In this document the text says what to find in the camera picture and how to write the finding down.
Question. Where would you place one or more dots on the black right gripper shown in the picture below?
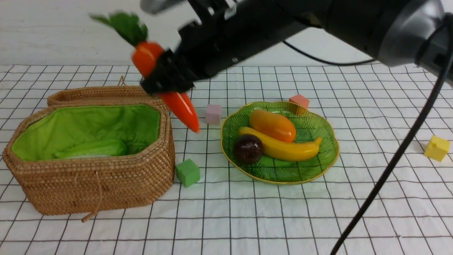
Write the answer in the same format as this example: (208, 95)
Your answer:
(223, 39)

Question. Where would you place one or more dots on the woven rattan basket lid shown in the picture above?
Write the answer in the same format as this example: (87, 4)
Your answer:
(104, 93)

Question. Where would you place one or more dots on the purple toy mangosteen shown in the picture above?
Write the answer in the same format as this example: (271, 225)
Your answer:
(248, 149)

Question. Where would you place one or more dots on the orange toy carrot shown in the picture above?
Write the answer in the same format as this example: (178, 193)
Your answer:
(148, 57)

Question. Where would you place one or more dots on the orange toy mango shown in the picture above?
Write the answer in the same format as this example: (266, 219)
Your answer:
(273, 125)

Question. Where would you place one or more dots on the green glass leaf plate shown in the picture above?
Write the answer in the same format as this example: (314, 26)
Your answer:
(268, 169)

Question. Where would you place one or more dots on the green toy cucumber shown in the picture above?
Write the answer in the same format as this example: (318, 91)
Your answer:
(94, 149)

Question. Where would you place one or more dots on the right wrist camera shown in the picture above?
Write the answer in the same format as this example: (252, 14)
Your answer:
(184, 5)

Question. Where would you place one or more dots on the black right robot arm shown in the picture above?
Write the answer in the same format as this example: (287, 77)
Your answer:
(393, 32)

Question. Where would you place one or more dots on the woven rattan basket green lining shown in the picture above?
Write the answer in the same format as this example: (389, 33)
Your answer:
(88, 185)

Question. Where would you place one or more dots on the pink foam cube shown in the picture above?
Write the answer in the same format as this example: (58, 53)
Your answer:
(213, 114)

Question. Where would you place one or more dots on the green foam cube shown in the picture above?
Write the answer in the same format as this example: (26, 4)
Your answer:
(187, 172)

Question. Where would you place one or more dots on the salmon orange foam cube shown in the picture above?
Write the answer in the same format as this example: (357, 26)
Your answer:
(300, 100)

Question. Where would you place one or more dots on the yellow toy banana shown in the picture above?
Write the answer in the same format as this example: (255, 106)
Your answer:
(286, 151)

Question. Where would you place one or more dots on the white checkered tablecloth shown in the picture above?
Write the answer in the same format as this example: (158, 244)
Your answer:
(371, 108)

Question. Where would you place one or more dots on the yellow foam cube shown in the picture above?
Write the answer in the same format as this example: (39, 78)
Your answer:
(437, 148)

